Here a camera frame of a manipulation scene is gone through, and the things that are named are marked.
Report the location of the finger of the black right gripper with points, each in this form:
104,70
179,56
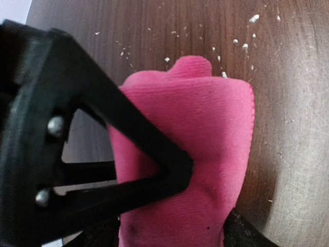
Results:
173,177
123,115

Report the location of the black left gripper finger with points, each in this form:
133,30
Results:
238,232

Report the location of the pink towel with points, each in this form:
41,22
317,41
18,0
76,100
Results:
212,119

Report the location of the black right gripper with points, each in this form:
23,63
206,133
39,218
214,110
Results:
45,77

